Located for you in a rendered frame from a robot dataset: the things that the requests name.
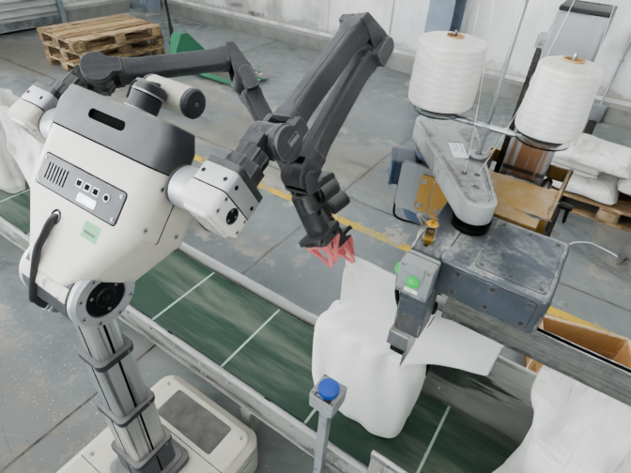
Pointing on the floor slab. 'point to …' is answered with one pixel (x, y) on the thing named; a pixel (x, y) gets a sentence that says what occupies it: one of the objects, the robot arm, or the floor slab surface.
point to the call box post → (321, 443)
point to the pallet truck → (183, 42)
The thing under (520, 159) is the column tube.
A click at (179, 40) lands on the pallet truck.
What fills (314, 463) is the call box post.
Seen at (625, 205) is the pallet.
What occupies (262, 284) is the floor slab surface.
